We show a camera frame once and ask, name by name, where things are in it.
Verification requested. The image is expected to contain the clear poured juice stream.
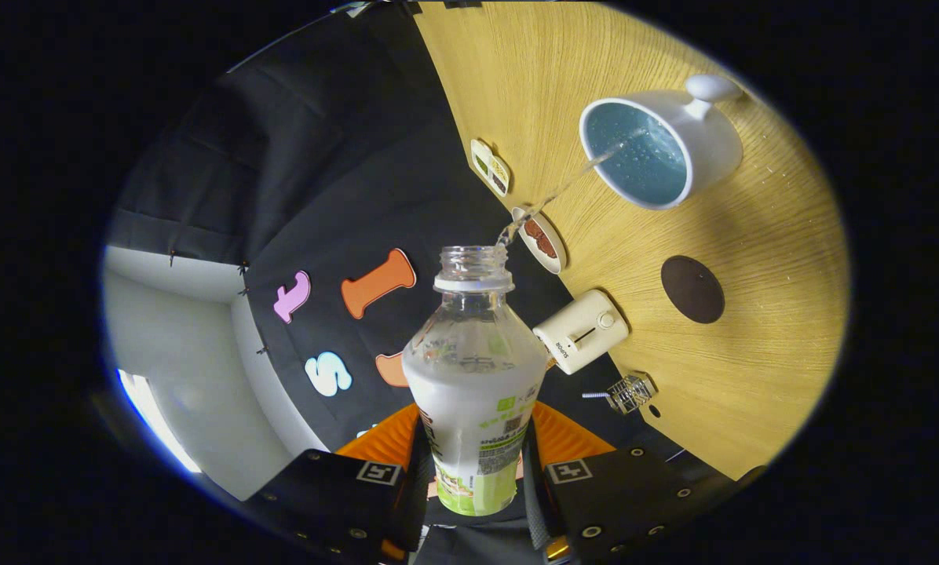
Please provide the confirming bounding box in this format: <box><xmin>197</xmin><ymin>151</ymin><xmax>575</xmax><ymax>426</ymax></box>
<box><xmin>497</xmin><ymin>133</ymin><xmax>643</xmax><ymax>248</ymax></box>

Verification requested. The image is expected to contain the metal wire utensil holder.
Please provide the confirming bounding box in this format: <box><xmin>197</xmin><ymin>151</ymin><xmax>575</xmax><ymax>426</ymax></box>
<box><xmin>605</xmin><ymin>374</ymin><xmax>659</xmax><ymax>415</ymax></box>

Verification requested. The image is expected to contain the clear juice bottle white label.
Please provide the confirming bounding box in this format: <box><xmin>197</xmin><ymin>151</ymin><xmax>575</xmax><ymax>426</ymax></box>
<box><xmin>401</xmin><ymin>245</ymin><xmax>549</xmax><ymax>517</ymax></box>

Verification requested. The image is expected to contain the wooden table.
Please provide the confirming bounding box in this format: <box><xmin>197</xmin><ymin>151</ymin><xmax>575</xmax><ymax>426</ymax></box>
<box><xmin>413</xmin><ymin>0</ymin><xmax>851</xmax><ymax>481</ymax></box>

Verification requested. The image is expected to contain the white toaster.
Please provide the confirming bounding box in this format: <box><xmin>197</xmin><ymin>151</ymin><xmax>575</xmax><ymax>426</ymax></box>
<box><xmin>532</xmin><ymin>290</ymin><xmax>630</xmax><ymax>376</ymax></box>

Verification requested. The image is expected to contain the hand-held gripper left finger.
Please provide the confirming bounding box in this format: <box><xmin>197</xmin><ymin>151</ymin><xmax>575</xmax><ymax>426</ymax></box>
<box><xmin>246</xmin><ymin>404</ymin><xmax>433</xmax><ymax>563</ymax></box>

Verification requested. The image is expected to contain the large ceiling light panel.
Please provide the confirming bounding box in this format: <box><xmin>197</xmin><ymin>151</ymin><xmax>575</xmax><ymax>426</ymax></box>
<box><xmin>116</xmin><ymin>369</ymin><xmax>203</xmax><ymax>476</ymax></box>

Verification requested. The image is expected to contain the white cup with handle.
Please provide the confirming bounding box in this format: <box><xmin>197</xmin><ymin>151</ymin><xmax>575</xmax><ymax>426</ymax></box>
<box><xmin>579</xmin><ymin>75</ymin><xmax>745</xmax><ymax>211</ymax></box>

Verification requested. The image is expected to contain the white divided dish with grains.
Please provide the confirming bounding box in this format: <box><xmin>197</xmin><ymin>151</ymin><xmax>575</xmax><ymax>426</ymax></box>
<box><xmin>470</xmin><ymin>139</ymin><xmax>511</xmax><ymax>197</ymax></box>

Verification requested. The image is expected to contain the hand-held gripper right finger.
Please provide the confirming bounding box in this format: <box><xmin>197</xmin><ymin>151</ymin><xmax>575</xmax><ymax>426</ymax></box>
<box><xmin>517</xmin><ymin>402</ymin><xmax>714</xmax><ymax>563</ymax></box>

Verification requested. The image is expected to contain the dark brown round coaster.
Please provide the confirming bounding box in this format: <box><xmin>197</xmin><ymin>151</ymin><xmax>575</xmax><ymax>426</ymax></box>
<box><xmin>661</xmin><ymin>255</ymin><xmax>726</xmax><ymax>324</ymax></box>

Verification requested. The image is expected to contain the round plate with meat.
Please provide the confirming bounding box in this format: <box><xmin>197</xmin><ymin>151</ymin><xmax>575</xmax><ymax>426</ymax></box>
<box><xmin>513</xmin><ymin>206</ymin><xmax>568</xmax><ymax>275</ymax></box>

